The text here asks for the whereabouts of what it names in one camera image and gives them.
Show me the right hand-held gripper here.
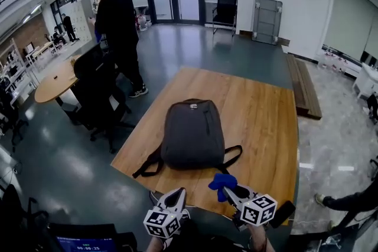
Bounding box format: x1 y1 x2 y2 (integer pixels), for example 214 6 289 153
223 184 278 231

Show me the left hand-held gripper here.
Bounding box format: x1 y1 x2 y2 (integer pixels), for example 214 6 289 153
144 186 191 248

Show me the blue cloth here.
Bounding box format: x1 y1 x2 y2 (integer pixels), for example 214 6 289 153
208 173 239 203

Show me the grey backpack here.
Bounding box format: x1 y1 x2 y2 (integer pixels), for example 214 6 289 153
132 98 243 179

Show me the person's left forearm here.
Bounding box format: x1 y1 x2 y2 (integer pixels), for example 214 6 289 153
146 237 166 252

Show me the person's right forearm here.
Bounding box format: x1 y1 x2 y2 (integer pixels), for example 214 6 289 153
249 225 268 252

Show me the black power bank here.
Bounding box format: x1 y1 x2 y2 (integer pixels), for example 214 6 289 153
270 200 296 230

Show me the person's black pink shirt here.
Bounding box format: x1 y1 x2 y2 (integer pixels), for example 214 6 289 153
177 220 255 252

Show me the black tablet blue screen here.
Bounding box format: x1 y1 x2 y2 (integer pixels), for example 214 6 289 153
55 234 118 252

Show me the black mesh office chair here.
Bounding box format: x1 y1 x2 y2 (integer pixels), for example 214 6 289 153
63 53 136 155
73 42 119 83

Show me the dark wooden plank platform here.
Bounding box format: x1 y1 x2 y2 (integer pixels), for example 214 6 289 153
285 53 322 120

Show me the black swivel chair with armrests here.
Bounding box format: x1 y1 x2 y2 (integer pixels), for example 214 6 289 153
0 184 51 246

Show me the group of clear water bottles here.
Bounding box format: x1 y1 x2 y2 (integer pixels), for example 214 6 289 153
321 48 363 74

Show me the round wooden table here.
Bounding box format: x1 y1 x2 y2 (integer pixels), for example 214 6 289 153
34 54 82 104

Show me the grey folded table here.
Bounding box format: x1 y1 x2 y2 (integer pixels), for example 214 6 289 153
252 0 284 45

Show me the black visitor chair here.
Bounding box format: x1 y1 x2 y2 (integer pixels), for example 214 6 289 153
211 0 238 38

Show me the white metal shelf rack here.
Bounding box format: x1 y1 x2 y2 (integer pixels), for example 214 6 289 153
0 38 39 104

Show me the white locker cabinet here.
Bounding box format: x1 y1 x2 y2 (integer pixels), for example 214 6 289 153
70 0 95 41

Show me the white roller blind window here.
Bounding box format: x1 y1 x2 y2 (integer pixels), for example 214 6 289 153
323 0 378 64

